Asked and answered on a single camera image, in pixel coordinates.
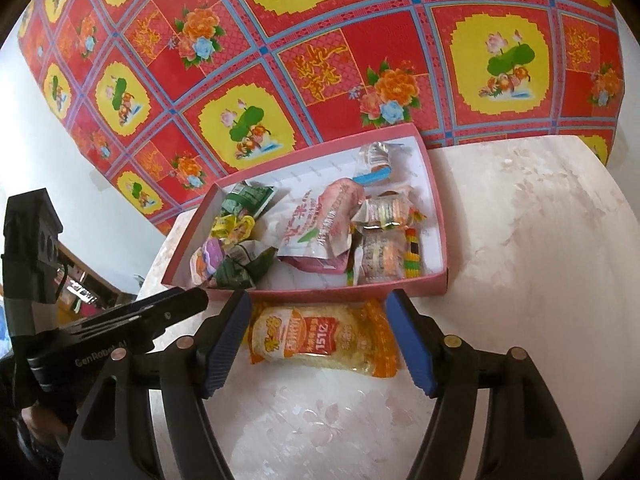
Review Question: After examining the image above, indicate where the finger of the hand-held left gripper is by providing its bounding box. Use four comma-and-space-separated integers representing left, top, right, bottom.
131, 286, 209, 322
60, 312, 173, 348

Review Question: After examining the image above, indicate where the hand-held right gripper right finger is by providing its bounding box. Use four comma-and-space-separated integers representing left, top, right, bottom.
384, 288, 583, 480

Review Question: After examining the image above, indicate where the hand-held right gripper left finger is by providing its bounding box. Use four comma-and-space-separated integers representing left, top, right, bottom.
59, 290, 252, 480

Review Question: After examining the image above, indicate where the purple orange snack packet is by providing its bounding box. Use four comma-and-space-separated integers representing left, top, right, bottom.
189, 237, 226, 286

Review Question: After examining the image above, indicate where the green snack packet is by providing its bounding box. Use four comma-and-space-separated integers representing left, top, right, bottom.
220, 182, 277, 220
212, 240, 278, 291

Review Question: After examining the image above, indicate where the small yellow snack packet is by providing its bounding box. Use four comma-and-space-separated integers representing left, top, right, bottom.
235, 215, 257, 243

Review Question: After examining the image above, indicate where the orange rice cracker packet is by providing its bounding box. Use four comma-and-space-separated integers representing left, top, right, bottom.
245, 297, 401, 380

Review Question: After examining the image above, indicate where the clear rainbow candy packet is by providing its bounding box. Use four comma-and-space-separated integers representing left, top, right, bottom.
347, 232, 421, 286
357, 195, 427, 231

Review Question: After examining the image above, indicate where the white pink spout pouch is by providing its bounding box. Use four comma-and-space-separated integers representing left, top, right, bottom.
276, 176, 368, 275

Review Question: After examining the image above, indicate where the pink cardboard box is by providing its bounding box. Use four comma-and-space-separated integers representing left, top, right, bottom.
161, 122, 449, 303

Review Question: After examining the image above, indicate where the clear blue-edged candy packet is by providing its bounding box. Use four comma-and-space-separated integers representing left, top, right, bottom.
354, 141, 406, 186

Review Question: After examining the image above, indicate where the wooden shelf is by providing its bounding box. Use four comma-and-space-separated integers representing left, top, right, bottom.
55, 240, 141, 326

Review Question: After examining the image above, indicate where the red floral printed cloth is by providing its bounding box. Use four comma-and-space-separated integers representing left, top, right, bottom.
17, 0, 628, 238

